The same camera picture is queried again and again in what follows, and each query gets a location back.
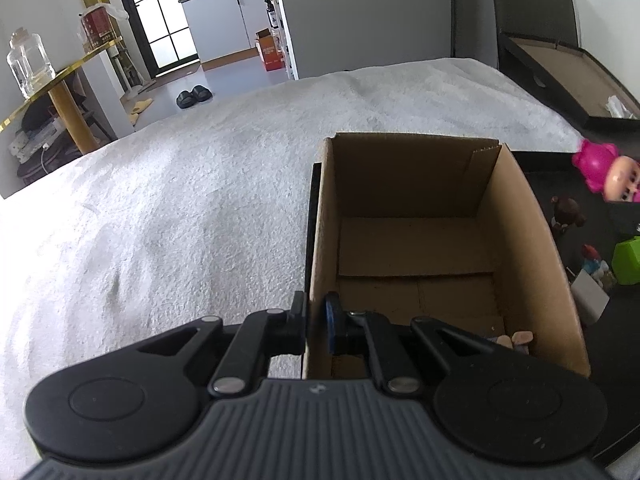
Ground brown cardboard box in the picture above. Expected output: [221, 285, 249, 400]
[301, 132, 592, 381]

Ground brown bear figurine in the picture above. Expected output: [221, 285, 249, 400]
[550, 196, 587, 235]

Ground white floor stand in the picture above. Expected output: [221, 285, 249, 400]
[120, 77, 153, 103]

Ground pink doll toy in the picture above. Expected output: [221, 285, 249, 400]
[571, 140, 640, 205]

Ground black shallow tray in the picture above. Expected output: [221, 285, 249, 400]
[305, 150, 640, 468]

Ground round gold-edged table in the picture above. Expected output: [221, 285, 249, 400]
[0, 35, 123, 156]

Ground red canister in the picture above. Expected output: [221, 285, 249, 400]
[80, 4, 121, 52]

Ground white charger plug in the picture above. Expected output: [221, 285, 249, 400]
[570, 269, 611, 326]

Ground black box with brown bottom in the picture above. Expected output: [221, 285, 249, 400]
[497, 30, 640, 128]

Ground small pink toy piece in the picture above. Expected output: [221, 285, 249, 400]
[487, 331, 535, 353]

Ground green cube toy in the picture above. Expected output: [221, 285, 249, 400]
[611, 236, 640, 285]

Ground small red-hat figurine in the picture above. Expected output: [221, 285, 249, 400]
[580, 244, 617, 291]

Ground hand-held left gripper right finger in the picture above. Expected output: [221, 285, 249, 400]
[324, 291, 506, 396]

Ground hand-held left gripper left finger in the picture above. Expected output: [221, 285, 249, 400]
[135, 290, 307, 397]

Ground clear plastic wrapper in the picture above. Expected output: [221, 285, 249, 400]
[606, 95, 640, 120]

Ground white fluffy blanket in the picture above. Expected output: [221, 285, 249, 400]
[0, 57, 596, 480]

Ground white kitchen cabinet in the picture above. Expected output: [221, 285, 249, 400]
[180, 0, 281, 63]

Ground yellow slipper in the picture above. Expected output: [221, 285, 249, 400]
[127, 97, 155, 125]

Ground black-framed glass door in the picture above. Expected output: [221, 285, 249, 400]
[109, 0, 201, 78]

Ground orange cardboard box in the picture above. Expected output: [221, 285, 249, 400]
[255, 27, 286, 72]

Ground white power strip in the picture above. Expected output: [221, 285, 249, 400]
[10, 130, 63, 158]

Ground clear glass jar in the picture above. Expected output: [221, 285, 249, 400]
[6, 27, 56, 100]

